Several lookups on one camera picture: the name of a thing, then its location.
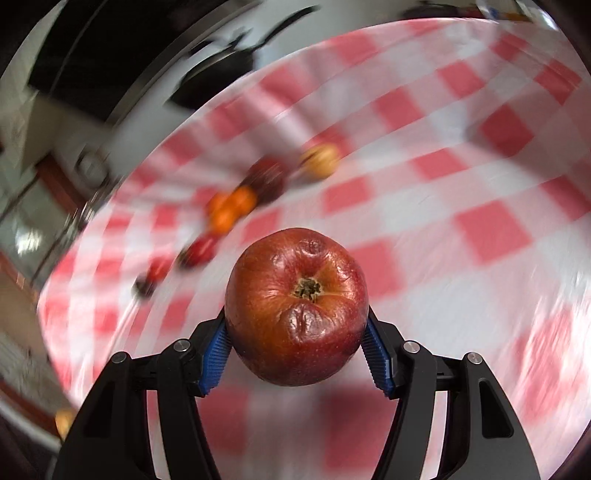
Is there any yellow passion fruit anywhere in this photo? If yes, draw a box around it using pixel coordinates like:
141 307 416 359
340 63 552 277
299 144 342 181

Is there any red tomato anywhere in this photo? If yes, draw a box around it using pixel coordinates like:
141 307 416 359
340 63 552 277
145 257 174 282
181 235 218 267

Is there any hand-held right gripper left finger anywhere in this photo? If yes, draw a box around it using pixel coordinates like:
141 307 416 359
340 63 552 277
53 318 232 480

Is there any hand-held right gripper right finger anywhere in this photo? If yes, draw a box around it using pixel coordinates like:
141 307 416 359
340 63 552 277
360 307 541 480

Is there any red white checked tablecloth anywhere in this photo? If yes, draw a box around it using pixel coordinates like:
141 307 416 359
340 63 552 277
37 16 589 480

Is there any black frying pan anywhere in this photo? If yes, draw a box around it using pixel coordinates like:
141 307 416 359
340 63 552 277
171 4 321 109

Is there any wooden sliding glass door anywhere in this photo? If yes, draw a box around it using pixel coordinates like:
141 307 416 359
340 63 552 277
0 152 88 296

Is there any red apple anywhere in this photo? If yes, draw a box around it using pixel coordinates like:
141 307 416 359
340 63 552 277
225 228 370 387

